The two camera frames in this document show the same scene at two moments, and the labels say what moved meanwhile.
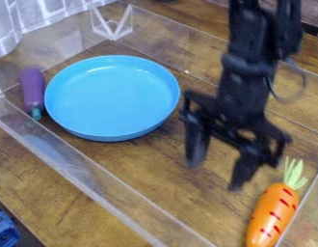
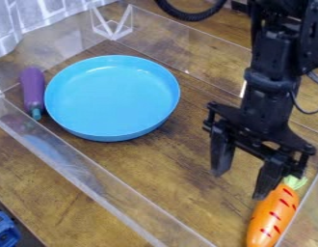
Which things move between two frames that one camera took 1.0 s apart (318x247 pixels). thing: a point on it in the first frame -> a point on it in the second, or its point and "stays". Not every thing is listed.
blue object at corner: (7, 235) stays
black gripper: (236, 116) -> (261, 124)
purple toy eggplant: (33, 92) stays
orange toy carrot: (275, 207) stays
